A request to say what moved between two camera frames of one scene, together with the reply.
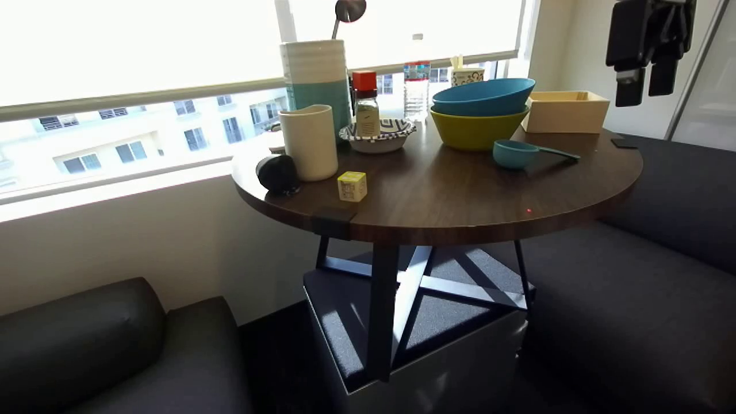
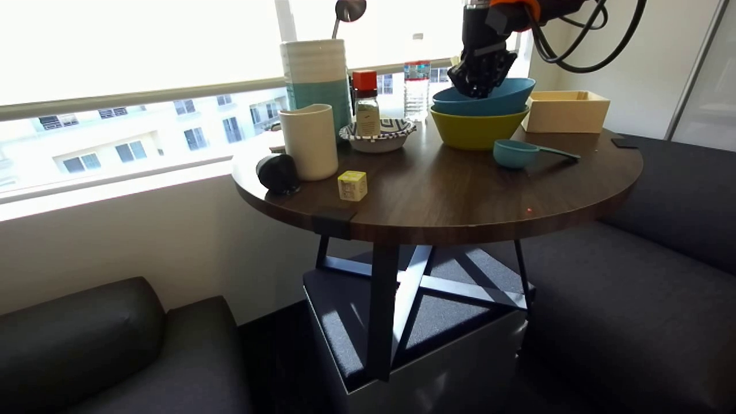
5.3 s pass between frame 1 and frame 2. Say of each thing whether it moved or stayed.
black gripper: moved
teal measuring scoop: stayed
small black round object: stayed
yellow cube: stayed
